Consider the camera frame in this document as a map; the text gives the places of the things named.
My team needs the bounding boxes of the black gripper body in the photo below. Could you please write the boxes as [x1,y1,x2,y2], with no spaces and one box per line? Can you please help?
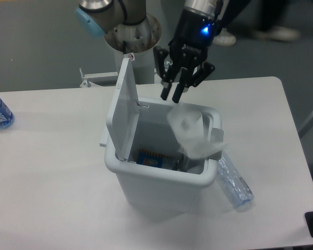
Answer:
[168,9,216,70]

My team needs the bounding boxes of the white plastic trash can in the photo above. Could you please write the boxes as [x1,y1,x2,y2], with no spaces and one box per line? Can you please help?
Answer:
[104,97,218,213]

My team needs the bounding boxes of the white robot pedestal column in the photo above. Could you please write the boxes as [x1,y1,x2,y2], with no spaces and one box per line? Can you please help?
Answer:
[104,14,162,84]

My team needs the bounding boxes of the blue snack wrapper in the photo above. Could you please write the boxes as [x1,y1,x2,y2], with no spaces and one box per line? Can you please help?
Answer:
[136,149,169,168]

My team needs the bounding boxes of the white sneaker left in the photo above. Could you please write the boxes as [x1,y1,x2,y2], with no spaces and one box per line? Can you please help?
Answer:
[212,28,236,47]

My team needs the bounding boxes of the silver foil wrapper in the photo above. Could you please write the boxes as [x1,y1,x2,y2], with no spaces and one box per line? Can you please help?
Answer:
[161,154,187,172]

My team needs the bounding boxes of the white sneaker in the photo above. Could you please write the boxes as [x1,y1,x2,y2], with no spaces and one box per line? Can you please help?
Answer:
[212,28,236,47]
[252,26,300,42]

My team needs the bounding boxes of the white sneaker right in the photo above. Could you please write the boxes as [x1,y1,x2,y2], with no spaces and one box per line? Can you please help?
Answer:
[252,26,300,42]

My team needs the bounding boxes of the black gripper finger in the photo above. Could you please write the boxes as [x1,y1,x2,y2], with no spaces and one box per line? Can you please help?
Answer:
[172,61,215,103]
[153,46,181,100]

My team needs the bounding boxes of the white left table bracket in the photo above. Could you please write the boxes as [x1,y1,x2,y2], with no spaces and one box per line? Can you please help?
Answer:
[79,68,118,88]

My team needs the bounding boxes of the clear plastic bag with label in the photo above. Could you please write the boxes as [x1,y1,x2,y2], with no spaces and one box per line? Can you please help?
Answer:
[166,103,226,160]

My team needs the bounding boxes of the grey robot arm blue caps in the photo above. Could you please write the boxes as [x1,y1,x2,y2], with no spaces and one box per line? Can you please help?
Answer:
[75,1,249,103]

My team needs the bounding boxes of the white trash can lid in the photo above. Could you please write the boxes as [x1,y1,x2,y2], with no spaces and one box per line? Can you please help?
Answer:
[99,58,140,160]

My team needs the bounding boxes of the crushed clear plastic bottle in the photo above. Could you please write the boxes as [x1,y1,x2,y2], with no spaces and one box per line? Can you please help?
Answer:
[216,151,254,212]

